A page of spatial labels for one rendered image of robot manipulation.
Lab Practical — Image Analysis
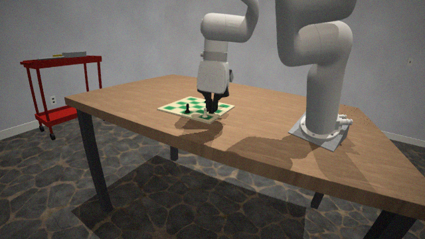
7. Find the green and cream chessboard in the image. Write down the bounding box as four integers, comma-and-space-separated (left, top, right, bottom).
157, 96, 235, 124

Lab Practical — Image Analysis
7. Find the white chess pawn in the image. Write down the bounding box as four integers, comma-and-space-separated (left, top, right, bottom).
202, 108, 208, 118

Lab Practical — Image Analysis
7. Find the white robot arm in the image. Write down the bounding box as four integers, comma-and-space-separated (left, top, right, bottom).
201, 0, 357, 141

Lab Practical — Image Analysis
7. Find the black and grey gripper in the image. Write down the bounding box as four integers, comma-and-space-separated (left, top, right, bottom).
197, 59, 229, 113

